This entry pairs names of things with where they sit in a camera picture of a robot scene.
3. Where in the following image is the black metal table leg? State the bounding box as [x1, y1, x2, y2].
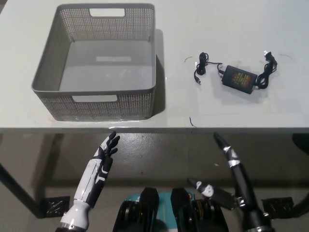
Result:
[0, 163, 43, 218]

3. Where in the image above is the black power cord with adapter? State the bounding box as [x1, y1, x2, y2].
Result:
[194, 50, 278, 91]

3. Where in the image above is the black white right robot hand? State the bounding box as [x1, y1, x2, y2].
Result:
[187, 131, 263, 214]

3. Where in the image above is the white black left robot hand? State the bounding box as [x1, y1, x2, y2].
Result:
[72, 131, 121, 209]

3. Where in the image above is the grey perforated plastic basket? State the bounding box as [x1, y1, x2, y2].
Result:
[30, 3, 157, 122]

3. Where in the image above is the black floor tape patch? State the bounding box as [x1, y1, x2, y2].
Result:
[262, 197, 295, 218]
[39, 196, 71, 216]

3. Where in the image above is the black rounded object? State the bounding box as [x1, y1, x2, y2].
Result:
[291, 133, 309, 152]

